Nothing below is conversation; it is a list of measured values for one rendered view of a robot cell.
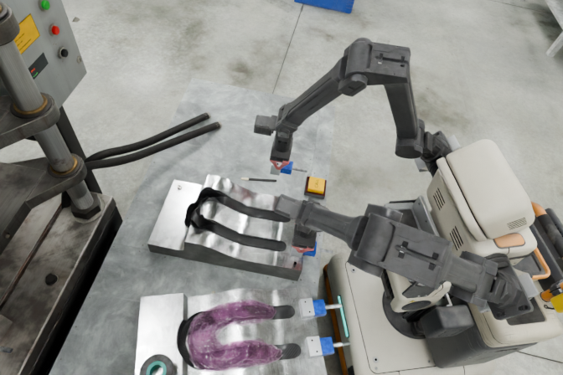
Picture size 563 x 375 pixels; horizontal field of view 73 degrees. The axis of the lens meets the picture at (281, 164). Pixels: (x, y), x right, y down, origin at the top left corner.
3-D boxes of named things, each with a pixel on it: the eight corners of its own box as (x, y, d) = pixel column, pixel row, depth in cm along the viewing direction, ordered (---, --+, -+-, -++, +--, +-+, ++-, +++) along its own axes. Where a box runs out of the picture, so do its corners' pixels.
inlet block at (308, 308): (337, 300, 120) (341, 294, 116) (341, 316, 117) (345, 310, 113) (297, 305, 118) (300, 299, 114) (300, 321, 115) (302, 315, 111)
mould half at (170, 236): (306, 214, 141) (312, 195, 131) (297, 281, 125) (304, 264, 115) (175, 188, 141) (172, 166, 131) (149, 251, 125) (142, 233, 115)
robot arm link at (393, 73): (409, 74, 73) (413, 31, 76) (341, 78, 79) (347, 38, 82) (423, 159, 111) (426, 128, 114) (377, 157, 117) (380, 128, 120)
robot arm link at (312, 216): (389, 281, 60) (411, 217, 61) (358, 269, 58) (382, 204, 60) (307, 235, 101) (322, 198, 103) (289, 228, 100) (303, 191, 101)
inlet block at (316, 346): (345, 336, 114) (350, 331, 109) (349, 354, 111) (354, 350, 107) (303, 341, 111) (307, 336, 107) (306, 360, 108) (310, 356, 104)
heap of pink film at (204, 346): (275, 300, 115) (277, 291, 108) (283, 365, 104) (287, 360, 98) (187, 310, 110) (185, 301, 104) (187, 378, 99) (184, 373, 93)
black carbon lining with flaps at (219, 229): (291, 216, 132) (295, 201, 125) (284, 258, 122) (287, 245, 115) (193, 196, 132) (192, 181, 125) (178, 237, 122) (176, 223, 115)
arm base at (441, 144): (458, 161, 111) (442, 131, 118) (446, 151, 106) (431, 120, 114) (431, 175, 116) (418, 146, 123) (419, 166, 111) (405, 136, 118)
